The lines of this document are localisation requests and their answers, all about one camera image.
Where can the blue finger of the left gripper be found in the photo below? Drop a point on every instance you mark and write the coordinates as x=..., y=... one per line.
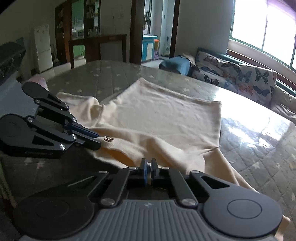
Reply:
x=81, y=129

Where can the butterfly print pillow flat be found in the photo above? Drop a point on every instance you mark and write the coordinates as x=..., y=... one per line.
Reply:
x=215, y=71

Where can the dark wooden display shelf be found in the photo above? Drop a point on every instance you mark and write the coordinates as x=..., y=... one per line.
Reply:
x=74, y=20

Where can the window with green frame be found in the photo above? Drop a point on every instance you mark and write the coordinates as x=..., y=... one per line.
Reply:
x=267, y=26

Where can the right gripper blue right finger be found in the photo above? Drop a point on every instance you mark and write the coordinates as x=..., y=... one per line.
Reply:
x=173, y=182

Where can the grey quilted star table cover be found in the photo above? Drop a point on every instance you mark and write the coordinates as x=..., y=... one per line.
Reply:
x=258, y=143

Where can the dark wooden console table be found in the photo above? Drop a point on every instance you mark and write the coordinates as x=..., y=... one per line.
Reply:
x=93, y=46

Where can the butterfly print pillow upright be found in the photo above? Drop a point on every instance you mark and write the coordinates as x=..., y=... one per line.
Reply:
x=256, y=83

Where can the white refrigerator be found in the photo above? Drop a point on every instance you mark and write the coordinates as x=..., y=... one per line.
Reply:
x=43, y=48

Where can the beige plain cushion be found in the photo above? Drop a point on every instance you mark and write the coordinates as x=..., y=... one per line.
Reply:
x=284, y=104

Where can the blue white small cabinet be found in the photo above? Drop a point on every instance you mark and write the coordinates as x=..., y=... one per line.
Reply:
x=148, y=47

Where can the cream beige sweater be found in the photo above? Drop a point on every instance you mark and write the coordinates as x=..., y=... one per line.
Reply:
x=149, y=121

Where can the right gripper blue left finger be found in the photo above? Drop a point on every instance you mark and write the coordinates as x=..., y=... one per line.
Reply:
x=127, y=183

